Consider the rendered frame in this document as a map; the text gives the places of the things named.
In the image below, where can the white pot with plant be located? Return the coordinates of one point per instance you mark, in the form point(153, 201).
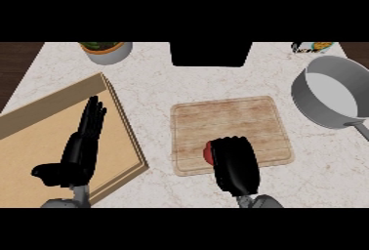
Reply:
point(106, 52)

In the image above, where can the small patterned packet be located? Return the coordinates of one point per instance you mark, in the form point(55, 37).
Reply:
point(312, 47)

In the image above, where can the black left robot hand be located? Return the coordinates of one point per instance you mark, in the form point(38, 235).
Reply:
point(81, 153)

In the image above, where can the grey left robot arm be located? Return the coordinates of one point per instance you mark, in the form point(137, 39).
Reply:
point(73, 198)

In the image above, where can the red bell pepper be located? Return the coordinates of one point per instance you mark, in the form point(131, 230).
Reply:
point(209, 155)

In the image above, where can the wooden cutting board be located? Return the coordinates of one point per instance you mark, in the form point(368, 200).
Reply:
point(231, 130)

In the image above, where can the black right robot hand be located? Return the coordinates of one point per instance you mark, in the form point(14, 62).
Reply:
point(235, 166)

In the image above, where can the black appliance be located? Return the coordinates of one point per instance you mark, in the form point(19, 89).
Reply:
point(210, 53)

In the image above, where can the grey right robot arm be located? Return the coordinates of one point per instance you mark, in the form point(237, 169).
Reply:
point(258, 201)

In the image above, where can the open tan wooden drawer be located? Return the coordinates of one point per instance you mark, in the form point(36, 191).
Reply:
point(52, 143)

